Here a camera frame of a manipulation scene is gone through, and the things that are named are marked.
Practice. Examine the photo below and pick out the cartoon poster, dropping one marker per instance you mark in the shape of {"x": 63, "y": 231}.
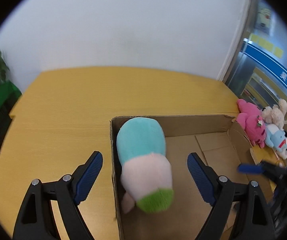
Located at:
{"x": 264, "y": 16}

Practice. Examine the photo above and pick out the blue white plush dog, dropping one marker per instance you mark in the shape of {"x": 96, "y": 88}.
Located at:
{"x": 274, "y": 136}

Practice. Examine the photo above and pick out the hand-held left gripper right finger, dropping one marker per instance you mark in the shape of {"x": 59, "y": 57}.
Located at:
{"x": 198, "y": 177}

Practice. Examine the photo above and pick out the brown cardboard box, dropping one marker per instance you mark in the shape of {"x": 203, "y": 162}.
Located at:
{"x": 221, "y": 150}

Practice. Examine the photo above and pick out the glass partition with blue band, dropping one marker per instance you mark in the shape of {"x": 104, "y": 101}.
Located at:
{"x": 271, "y": 62}

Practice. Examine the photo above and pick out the beige plush bear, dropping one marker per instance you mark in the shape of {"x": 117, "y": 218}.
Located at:
{"x": 276, "y": 115}

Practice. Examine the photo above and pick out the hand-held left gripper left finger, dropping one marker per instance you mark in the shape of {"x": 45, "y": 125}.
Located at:
{"x": 89, "y": 177}

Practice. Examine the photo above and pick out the wooden desktop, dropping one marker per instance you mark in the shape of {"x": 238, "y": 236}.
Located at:
{"x": 58, "y": 117}

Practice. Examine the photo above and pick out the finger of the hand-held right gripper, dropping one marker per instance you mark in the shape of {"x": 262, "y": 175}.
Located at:
{"x": 248, "y": 168}

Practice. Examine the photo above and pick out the yellow sticky note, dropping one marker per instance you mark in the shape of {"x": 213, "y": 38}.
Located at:
{"x": 270, "y": 47}
{"x": 262, "y": 42}
{"x": 254, "y": 38}
{"x": 279, "y": 52}

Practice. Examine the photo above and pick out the teal pink green plush toy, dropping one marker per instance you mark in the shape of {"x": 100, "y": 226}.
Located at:
{"x": 141, "y": 142}

